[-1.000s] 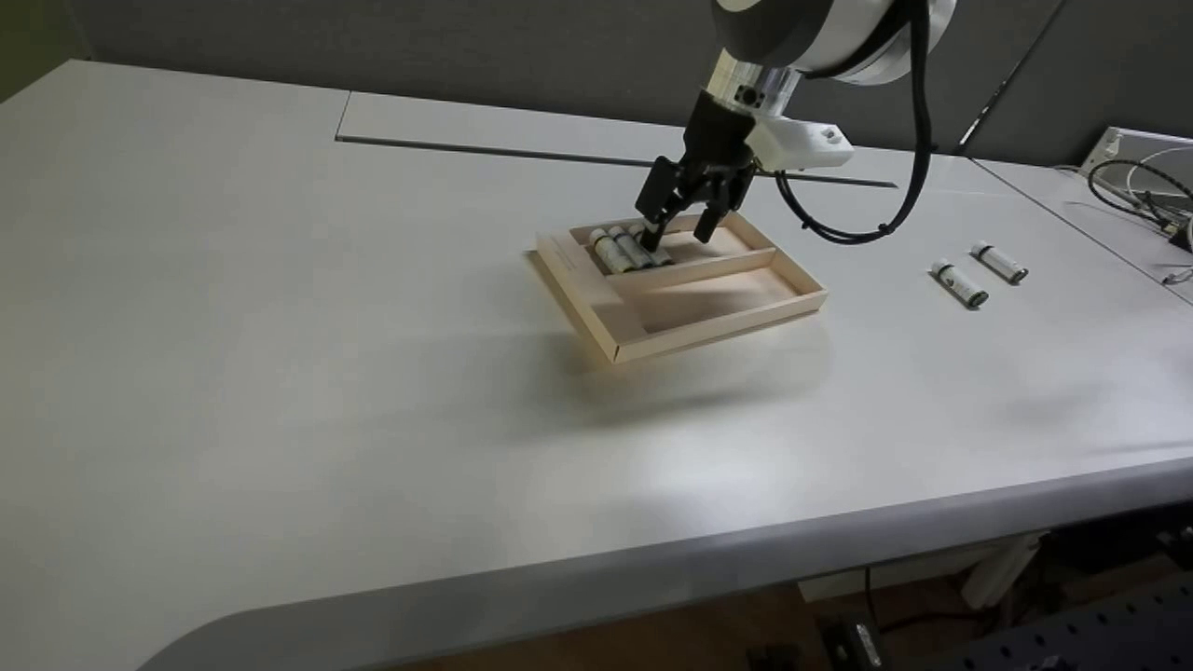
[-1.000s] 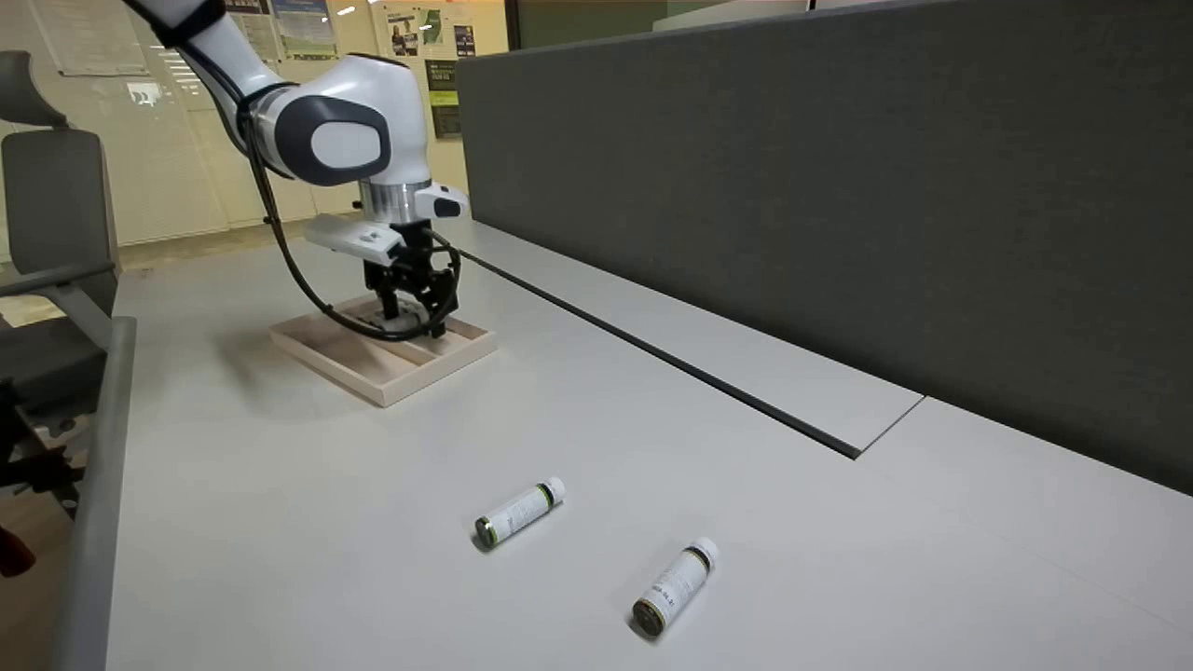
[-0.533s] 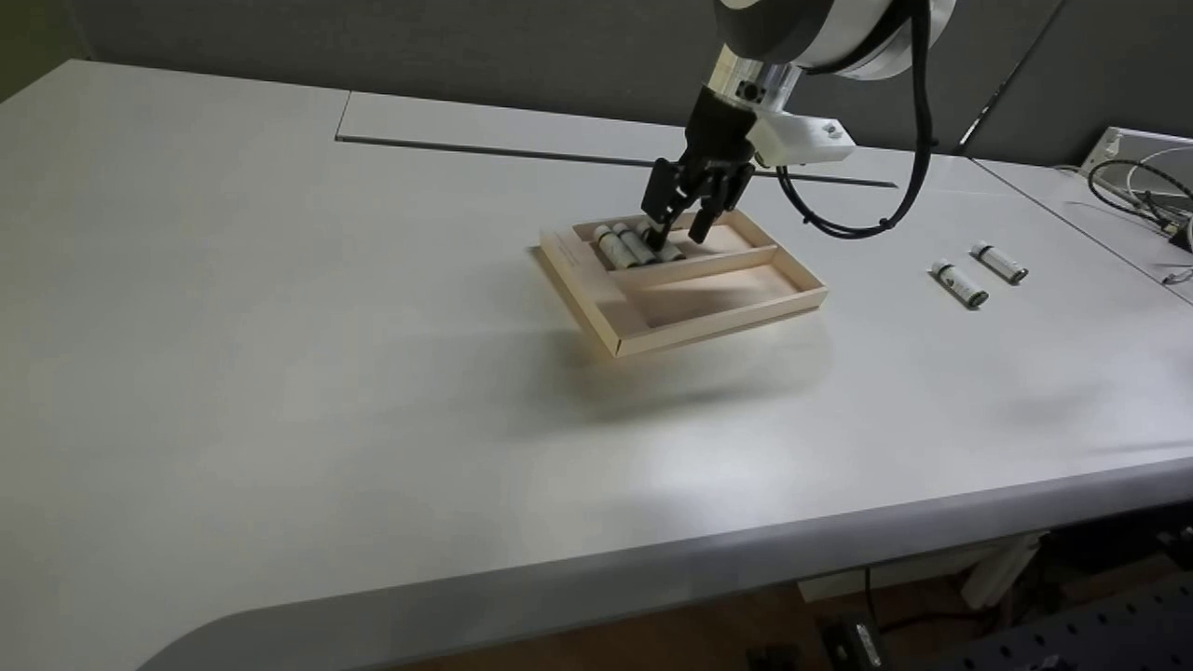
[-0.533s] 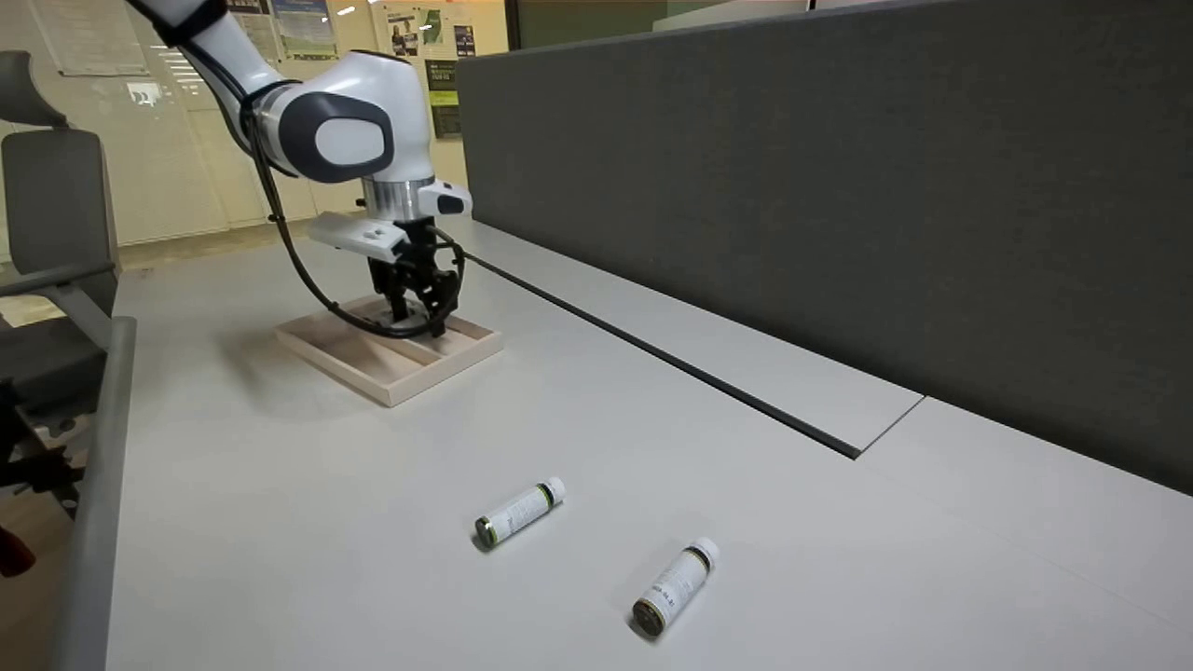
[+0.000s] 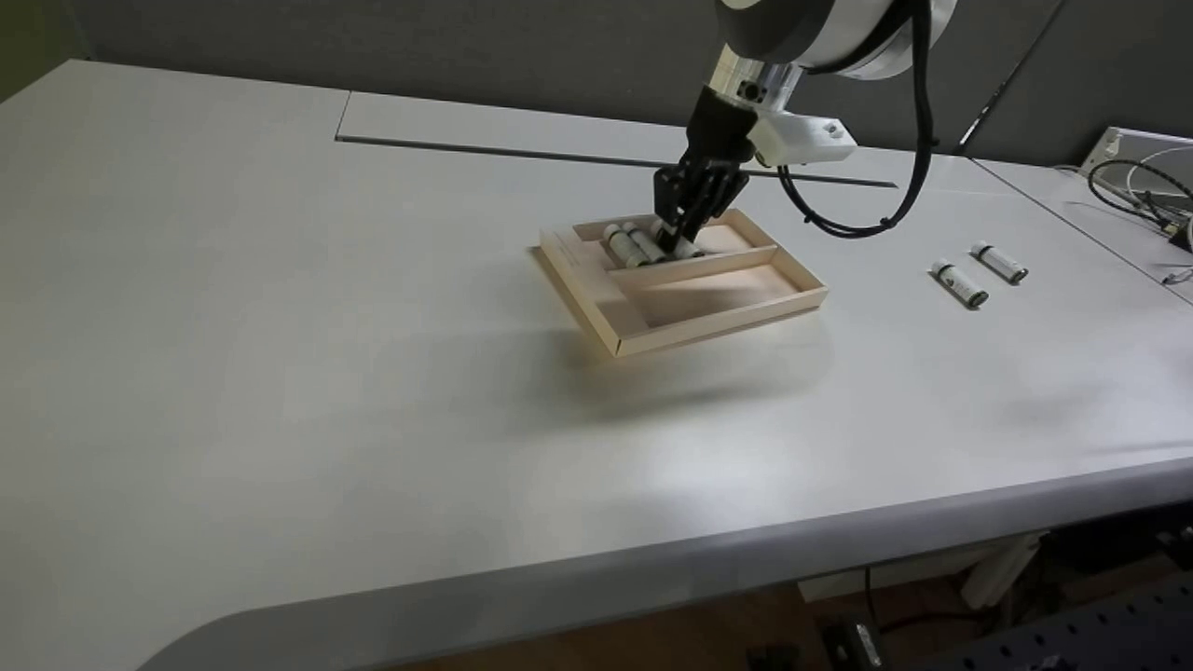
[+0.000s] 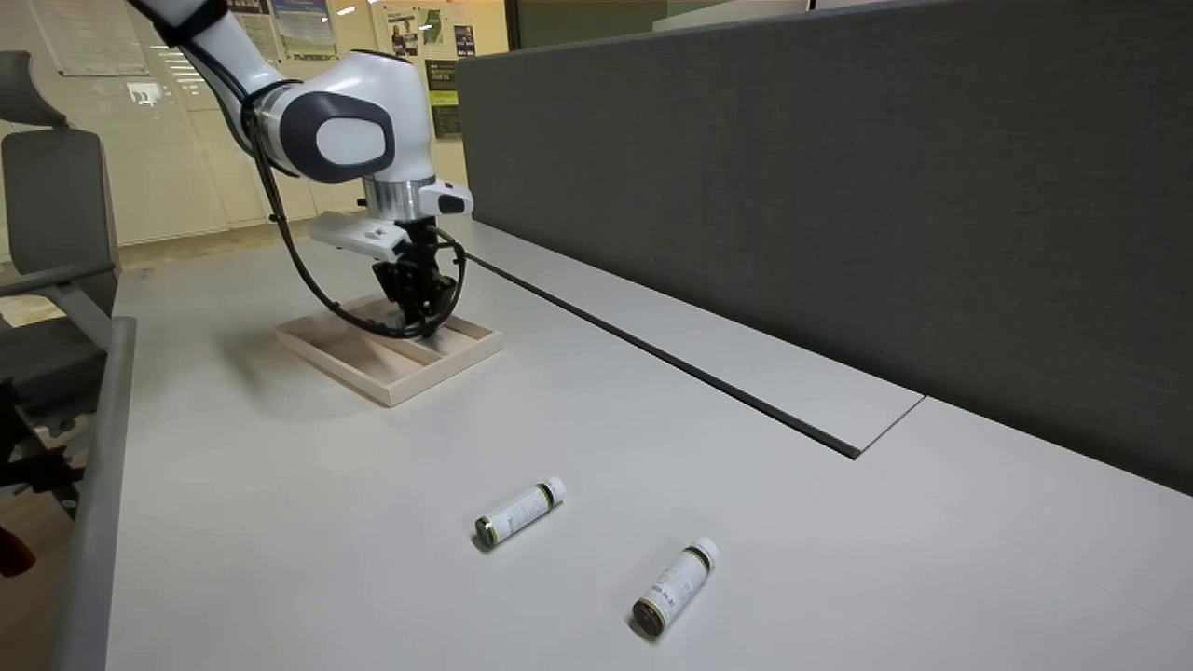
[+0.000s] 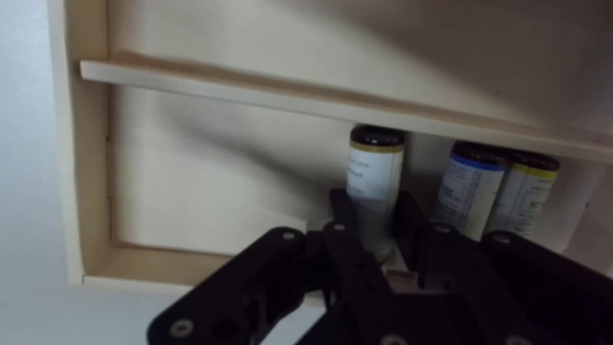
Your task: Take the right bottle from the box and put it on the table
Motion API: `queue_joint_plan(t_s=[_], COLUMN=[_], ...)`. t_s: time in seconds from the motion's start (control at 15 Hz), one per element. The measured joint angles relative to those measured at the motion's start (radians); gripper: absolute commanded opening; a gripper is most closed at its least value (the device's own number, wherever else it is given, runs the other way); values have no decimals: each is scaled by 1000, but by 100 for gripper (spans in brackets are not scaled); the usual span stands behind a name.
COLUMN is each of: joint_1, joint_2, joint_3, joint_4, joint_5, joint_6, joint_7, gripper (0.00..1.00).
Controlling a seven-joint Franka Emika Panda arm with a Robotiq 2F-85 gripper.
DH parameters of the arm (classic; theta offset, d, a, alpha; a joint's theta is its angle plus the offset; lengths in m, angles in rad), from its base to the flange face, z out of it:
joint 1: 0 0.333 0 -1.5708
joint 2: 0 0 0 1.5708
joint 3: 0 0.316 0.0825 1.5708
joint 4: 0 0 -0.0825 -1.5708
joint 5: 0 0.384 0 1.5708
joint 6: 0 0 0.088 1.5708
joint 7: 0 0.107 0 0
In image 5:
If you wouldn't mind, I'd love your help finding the grey table cable flap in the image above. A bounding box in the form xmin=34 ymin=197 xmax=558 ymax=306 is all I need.
xmin=332 ymin=90 xmax=908 ymax=194

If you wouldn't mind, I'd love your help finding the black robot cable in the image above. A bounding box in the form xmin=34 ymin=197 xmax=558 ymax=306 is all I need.
xmin=776 ymin=0 xmax=939 ymax=244

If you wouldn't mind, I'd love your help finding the light wooden tray box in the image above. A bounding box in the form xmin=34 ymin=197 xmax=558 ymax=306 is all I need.
xmin=531 ymin=207 xmax=831 ymax=364

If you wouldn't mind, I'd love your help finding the black coiled cable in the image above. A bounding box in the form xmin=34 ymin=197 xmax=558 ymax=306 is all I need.
xmin=1087 ymin=152 xmax=1193 ymax=259

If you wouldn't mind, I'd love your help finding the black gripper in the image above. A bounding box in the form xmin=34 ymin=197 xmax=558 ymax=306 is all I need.
xmin=654 ymin=86 xmax=762 ymax=251

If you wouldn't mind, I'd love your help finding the dark grey partition panel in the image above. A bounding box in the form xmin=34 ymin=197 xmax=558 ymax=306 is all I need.
xmin=56 ymin=0 xmax=1193 ymax=172

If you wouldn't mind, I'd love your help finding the white flat device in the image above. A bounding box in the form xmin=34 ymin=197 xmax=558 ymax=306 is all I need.
xmin=1075 ymin=125 xmax=1193 ymax=310

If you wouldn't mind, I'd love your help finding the white table leg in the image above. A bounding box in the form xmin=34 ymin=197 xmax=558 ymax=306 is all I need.
xmin=959 ymin=529 xmax=1052 ymax=615

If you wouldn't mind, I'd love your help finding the thin black slanted cable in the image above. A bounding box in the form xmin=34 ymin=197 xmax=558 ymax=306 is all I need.
xmin=952 ymin=0 xmax=1075 ymax=152

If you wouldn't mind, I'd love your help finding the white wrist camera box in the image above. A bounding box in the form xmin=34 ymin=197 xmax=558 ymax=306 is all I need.
xmin=745 ymin=75 xmax=860 ymax=172

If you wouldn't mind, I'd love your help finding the black perforated board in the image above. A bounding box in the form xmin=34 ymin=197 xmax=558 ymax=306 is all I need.
xmin=914 ymin=570 xmax=1193 ymax=671

